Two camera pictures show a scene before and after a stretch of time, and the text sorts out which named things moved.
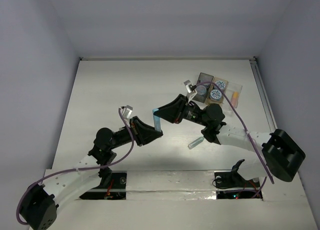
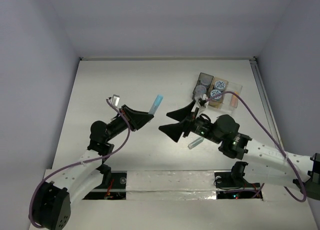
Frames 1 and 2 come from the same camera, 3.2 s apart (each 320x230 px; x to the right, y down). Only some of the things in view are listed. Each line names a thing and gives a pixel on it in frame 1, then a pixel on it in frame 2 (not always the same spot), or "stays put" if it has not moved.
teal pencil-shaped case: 195,142 stays put
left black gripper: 136,130 -> 129,118
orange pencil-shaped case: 235,99 stays put
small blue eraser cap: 155,117 -> 158,100
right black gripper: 173,112 -> 183,115
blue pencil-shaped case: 157,122 -> 154,107
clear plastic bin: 233,91 stays put
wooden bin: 215,94 stays put
